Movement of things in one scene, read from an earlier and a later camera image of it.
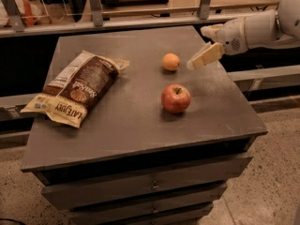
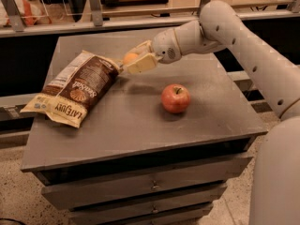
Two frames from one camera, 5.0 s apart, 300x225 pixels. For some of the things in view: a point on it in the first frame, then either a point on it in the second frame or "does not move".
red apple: (175, 98) does not move
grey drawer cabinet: (158, 146) does not move
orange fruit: (171, 61) to (129, 57)
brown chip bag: (67, 97) does not move
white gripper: (232, 37) to (164, 47)
